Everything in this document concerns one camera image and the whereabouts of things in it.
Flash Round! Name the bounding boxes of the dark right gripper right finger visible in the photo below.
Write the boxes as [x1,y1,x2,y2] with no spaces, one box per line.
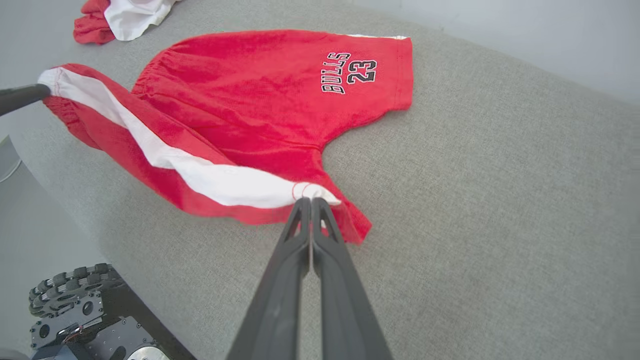
[311,197,394,360]

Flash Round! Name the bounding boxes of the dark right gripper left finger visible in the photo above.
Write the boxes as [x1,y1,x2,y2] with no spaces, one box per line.
[227,197,312,360]

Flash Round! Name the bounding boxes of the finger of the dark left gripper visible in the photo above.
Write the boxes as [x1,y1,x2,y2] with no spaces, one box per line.
[0,84,51,117]

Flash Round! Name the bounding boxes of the red jersey with white sleeves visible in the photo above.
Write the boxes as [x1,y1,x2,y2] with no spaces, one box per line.
[73,0,178,46]

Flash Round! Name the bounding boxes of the black robot wheeled base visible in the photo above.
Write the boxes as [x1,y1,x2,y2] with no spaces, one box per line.
[27,262,197,360]

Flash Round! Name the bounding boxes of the red shorts with white stripe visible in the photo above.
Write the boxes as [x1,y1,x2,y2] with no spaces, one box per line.
[37,29,415,246]

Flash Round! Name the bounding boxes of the black mecanum wheel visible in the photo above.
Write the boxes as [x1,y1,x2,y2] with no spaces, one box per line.
[28,263,125,319]

